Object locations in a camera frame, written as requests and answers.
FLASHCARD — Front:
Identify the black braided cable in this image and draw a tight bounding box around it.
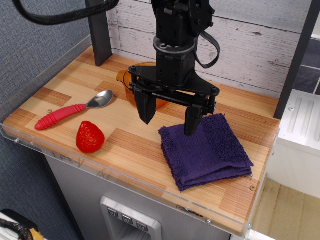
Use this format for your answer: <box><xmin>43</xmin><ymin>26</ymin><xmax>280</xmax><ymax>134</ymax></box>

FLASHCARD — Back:
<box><xmin>11</xmin><ymin>0</ymin><xmax>120</xmax><ymax>26</ymax></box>

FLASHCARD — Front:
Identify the clear acrylic edge guard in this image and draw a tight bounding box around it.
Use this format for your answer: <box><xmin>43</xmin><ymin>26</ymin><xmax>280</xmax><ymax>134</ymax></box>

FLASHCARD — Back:
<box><xmin>4</xmin><ymin>38</ymin><xmax>279</xmax><ymax>236</ymax></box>

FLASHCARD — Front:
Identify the grey toy fridge cabinet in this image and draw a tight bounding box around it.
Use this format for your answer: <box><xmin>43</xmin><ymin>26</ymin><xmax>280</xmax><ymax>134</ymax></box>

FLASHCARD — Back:
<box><xmin>46</xmin><ymin>156</ymin><xmax>231</xmax><ymax>240</ymax></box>

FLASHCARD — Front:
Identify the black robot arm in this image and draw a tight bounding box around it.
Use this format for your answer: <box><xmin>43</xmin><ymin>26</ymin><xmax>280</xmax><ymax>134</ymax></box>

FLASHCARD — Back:
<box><xmin>128</xmin><ymin>0</ymin><xmax>220</xmax><ymax>136</ymax></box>

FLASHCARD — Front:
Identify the white toy sink unit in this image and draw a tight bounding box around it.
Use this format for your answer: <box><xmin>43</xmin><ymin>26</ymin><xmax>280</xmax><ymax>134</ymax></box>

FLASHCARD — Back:
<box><xmin>266</xmin><ymin>90</ymin><xmax>320</xmax><ymax>198</ymax></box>

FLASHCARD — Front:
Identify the dark grey right post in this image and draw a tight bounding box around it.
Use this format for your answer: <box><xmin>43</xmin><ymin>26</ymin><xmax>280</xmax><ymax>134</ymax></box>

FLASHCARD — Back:
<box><xmin>273</xmin><ymin>0</ymin><xmax>320</xmax><ymax>120</ymax></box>

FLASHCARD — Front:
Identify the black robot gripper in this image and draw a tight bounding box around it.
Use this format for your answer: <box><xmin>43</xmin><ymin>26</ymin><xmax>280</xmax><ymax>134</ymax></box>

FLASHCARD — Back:
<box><xmin>128</xmin><ymin>44</ymin><xmax>220</xmax><ymax>137</ymax></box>

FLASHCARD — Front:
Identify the yellow object bottom left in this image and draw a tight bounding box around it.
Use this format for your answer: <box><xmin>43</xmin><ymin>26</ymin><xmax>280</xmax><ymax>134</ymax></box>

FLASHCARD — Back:
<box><xmin>29</xmin><ymin>228</ymin><xmax>45</xmax><ymax>240</ymax></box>

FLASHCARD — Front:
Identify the red plastic strawberry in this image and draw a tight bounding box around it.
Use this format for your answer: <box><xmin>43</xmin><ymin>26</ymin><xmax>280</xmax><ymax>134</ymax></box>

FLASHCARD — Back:
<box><xmin>76</xmin><ymin>121</ymin><xmax>105</xmax><ymax>153</ymax></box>

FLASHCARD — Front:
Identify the folded purple towel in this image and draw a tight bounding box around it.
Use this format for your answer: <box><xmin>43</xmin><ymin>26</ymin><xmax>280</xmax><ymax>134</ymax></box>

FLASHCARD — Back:
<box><xmin>159</xmin><ymin>113</ymin><xmax>254</xmax><ymax>192</ymax></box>

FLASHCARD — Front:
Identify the dark grey post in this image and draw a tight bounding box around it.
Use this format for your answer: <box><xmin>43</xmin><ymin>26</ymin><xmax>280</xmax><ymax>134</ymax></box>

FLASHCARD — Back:
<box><xmin>273</xmin><ymin>0</ymin><xmax>320</xmax><ymax>120</ymax></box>
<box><xmin>88</xmin><ymin>11</ymin><xmax>113</xmax><ymax>66</ymax></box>

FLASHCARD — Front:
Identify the red handled metal spoon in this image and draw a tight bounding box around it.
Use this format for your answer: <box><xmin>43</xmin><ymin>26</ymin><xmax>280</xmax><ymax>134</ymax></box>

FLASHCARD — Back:
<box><xmin>34</xmin><ymin>90</ymin><xmax>114</xmax><ymax>131</ymax></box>

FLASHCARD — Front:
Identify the silver dispenser button panel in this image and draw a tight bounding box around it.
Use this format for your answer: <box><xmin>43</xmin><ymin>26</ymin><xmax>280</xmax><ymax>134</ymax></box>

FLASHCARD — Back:
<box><xmin>100</xmin><ymin>196</ymin><xmax>162</xmax><ymax>240</ymax></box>

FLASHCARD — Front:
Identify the dark grey left post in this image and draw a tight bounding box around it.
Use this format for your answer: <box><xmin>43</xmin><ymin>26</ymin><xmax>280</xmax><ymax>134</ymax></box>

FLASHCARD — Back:
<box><xmin>88</xmin><ymin>11</ymin><xmax>113</xmax><ymax>66</ymax></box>

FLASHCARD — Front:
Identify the orange transparent glass pot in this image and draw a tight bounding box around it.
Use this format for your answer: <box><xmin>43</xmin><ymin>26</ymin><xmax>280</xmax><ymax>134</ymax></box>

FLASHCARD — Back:
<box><xmin>116</xmin><ymin>70</ymin><xmax>169</xmax><ymax>110</ymax></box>

